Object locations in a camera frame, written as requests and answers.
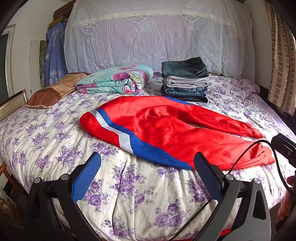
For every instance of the beige checkered curtain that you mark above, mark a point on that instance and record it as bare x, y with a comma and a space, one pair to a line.
282, 83

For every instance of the folded dark green pants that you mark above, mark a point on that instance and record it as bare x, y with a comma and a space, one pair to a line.
192, 68

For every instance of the folded floral teal blanket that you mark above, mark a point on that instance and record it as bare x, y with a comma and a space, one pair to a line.
119, 80

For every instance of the red track pants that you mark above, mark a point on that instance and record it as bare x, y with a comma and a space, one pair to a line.
170, 132

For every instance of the purple floral bed quilt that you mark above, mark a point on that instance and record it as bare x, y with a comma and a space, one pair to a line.
129, 198

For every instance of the window with white frame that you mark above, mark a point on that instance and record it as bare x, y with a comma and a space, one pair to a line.
7, 89

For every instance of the white lace headboard cover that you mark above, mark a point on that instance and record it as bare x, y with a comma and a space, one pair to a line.
105, 34

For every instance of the brown pillow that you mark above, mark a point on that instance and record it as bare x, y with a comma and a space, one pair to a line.
49, 96

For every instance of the blue patterned hanging cloth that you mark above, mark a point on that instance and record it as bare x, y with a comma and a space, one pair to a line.
55, 65

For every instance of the folded grey pants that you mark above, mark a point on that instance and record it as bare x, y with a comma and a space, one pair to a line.
189, 83

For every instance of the folded blue jeans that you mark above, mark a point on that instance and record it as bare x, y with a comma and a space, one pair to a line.
184, 91

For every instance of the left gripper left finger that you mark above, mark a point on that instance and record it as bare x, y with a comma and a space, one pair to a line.
41, 218

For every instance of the folded black pants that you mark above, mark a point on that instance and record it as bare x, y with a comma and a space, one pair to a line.
188, 98

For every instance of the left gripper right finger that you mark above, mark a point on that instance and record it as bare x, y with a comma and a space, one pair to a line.
252, 221

